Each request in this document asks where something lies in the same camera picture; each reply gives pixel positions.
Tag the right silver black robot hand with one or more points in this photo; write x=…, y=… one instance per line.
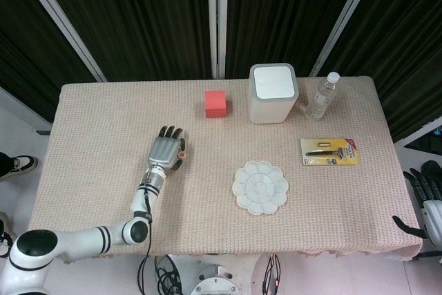
x=433, y=219

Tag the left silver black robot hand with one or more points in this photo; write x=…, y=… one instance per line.
x=164, y=151

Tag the small wooden button top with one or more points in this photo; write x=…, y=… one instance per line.
x=182, y=154

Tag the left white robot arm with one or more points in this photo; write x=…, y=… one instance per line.
x=86, y=236

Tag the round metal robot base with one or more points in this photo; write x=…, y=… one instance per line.
x=215, y=283

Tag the black rounded background object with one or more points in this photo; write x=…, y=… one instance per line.
x=433, y=170

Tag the red foam cube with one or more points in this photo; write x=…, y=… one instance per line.
x=215, y=105

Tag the beige woven tablecloth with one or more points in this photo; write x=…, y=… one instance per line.
x=103, y=108

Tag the white flower paint palette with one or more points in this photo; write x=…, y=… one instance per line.
x=259, y=187

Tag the white square trash bin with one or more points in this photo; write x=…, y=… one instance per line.
x=271, y=101

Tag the yellow razor blister pack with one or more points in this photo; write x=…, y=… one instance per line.
x=328, y=152

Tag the black curtain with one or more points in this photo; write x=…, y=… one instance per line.
x=283, y=8
x=24, y=43
x=407, y=39
x=138, y=15

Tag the person in black trousers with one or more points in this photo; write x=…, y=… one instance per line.
x=17, y=165

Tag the clear plastic water bottle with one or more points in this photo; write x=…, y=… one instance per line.
x=319, y=101

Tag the silver metal frame post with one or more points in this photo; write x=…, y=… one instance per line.
x=345, y=15
x=58, y=15
x=217, y=15

